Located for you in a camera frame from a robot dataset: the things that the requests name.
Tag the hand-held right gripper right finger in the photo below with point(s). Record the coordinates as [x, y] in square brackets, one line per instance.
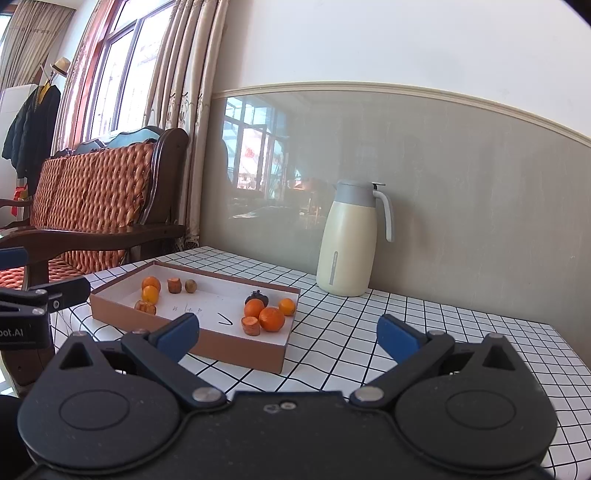
[399, 340]

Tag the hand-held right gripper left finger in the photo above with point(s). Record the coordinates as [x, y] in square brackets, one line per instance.
[178, 338]

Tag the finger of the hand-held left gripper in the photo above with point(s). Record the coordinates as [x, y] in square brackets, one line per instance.
[64, 290]
[11, 258]

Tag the shallow brown cardboard box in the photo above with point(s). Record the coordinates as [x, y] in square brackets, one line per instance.
[207, 304]

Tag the small orange tangerine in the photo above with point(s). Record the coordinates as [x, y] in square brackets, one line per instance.
[151, 281]
[253, 308]
[271, 319]
[286, 306]
[150, 294]

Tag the brownish kiwi fruit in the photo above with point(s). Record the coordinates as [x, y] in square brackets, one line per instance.
[190, 286]

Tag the dark purple mangosteen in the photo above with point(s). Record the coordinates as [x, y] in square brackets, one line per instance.
[257, 295]

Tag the red hanging ornament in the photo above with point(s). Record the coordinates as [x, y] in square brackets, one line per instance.
[19, 196]

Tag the wooden sofa orange woven cushion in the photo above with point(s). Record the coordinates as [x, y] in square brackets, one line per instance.
[92, 194]

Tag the cream thermos jug grey lid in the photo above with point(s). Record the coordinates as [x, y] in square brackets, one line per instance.
[346, 249]

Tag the dark hanging jacket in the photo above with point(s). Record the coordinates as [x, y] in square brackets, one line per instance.
[32, 134]

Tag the straw hat dark band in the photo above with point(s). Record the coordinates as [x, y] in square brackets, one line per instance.
[60, 66]

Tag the red framed window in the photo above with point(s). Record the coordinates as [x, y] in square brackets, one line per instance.
[124, 78]

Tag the beige embroidered curtain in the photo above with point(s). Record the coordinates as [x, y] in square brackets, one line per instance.
[194, 115]

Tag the beige gathered curtain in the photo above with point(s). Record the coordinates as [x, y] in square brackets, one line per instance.
[32, 37]

